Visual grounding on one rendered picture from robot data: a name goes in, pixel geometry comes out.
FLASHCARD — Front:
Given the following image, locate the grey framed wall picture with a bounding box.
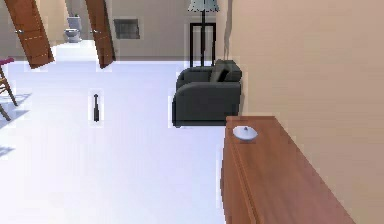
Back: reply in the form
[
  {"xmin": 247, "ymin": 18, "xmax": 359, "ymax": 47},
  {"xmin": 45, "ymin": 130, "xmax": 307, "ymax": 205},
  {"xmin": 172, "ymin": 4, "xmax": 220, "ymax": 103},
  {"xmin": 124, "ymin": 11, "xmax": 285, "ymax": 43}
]
[{"xmin": 113, "ymin": 18, "xmax": 141, "ymax": 40}]

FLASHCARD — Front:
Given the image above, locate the brown wooden sideboard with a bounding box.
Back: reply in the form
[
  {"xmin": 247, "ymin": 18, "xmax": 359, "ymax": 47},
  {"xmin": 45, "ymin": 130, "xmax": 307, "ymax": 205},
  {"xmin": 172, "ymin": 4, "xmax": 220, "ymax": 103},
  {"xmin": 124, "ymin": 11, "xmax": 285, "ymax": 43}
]
[{"xmin": 220, "ymin": 115, "xmax": 357, "ymax": 224}]

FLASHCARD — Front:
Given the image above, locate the dark grey cushion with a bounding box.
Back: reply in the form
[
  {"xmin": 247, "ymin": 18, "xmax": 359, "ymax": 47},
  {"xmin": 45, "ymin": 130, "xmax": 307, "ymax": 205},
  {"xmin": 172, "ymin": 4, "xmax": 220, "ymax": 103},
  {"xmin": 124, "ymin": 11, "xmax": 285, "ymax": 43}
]
[{"xmin": 209, "ymin": 65, "xmax": 231, "ymax": 83}]

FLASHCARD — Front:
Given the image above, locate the black floor lamp pale shade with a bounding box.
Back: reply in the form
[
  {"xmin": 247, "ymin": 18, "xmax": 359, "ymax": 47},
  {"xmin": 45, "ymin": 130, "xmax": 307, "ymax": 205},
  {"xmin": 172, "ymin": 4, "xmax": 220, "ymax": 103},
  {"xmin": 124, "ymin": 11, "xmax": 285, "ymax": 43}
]
[{"xmin": 187, "ymin": 0, "xmax": 220, "ymax": 67}]

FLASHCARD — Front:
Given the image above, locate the wooden chair magenta seat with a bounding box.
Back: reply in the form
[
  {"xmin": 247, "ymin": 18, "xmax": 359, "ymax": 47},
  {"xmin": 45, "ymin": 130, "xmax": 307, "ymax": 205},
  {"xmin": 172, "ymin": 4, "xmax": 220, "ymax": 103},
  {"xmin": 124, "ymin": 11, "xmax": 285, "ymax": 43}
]
[{"xmin": 0, "ymin": 57, "xmax": 19, "ymax": 122}]

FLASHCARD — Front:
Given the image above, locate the brown wooden room door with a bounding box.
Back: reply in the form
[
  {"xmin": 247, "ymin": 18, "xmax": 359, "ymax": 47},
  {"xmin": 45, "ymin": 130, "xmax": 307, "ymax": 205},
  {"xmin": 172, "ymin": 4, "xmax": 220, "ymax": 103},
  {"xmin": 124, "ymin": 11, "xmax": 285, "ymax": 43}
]
[
  {"xmin": 84, "ymin": 0, "xmax": 117, "ymax": 70},
  {"xmin": 3, "ymin": 0, "xmax": 55, "ymax": 70}
]

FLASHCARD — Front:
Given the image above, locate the dark grey armchair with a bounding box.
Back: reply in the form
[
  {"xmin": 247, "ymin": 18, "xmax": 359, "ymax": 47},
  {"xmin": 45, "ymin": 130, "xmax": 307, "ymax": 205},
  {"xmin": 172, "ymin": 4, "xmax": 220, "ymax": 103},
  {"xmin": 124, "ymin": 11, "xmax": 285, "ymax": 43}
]
[{"xmin": 171, "ymin": 59, "xmax": 243, "ymax": 128}]

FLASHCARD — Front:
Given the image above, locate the black frame side table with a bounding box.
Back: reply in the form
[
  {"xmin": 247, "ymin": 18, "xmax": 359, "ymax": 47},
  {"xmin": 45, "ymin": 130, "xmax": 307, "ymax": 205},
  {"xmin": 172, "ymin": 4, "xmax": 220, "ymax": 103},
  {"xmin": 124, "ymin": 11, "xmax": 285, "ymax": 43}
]
[{"xmin": 189, "ymin": 22, "xmax": 217, "ymax": 68}]

